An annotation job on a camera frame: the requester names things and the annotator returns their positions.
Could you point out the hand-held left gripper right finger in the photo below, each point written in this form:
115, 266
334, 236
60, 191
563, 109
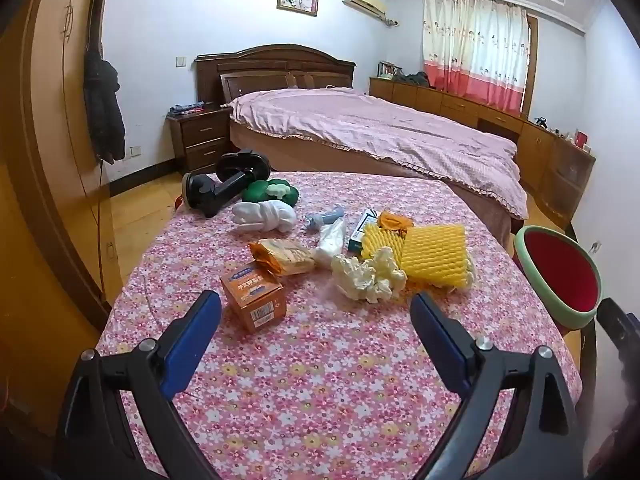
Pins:
440, 345

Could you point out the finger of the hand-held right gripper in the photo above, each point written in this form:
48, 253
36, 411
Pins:
617, 322

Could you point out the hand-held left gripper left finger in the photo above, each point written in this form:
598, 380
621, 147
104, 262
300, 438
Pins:
195, 340

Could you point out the orange cardboard box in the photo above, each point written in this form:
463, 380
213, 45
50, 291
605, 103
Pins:
252, 300

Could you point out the green rimmed red bin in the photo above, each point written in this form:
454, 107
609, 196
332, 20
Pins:
560, 272

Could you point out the large yellow foam net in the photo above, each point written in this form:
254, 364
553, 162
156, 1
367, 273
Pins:
437, 255

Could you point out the small yellow foam net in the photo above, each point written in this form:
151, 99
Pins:
382, 242

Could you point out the orange snack wrapper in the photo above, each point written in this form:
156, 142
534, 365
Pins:
282, 256

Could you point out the white knotted cloth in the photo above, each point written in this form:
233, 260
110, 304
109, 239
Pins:
265, 216

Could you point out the white plastic bag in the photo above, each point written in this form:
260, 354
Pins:
331, 240

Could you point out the pink floral tablecloth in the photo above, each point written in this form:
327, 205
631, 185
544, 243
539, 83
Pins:
325, 385

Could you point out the orange crumpled bag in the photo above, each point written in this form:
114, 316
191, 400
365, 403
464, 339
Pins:
392, 221

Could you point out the green and white box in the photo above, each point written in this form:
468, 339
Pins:
357, 234

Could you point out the black phone holder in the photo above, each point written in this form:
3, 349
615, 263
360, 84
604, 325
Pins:
220, 192

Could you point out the green plush toy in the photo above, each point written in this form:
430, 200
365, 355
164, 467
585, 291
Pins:
257, 191

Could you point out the blue-grey tube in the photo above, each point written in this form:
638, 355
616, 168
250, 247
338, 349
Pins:
320, 220

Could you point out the long wooden dresser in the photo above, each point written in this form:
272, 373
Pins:
535, 155

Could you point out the small red box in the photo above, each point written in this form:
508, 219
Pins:
581, 139

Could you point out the dark wooden nightstand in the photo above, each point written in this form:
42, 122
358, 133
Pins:
200, 137

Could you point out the small black gadget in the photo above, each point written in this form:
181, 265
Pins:
542, 121

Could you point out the pink bedspread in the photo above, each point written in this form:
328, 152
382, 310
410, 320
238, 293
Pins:
380, 127

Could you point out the small dark stack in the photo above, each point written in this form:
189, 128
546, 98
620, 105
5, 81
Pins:
187, 109

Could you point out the black jacket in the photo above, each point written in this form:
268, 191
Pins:
105, 110

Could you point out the wooden wardrobe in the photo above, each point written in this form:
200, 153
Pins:
45, 135

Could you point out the dark cloth pile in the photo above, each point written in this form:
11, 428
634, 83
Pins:
415, 79

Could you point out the row of books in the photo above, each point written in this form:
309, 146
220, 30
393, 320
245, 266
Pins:
390, 70

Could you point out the wooden bed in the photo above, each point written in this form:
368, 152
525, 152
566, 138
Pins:
275, 67

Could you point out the white and pink curtain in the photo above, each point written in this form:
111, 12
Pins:
470, 45

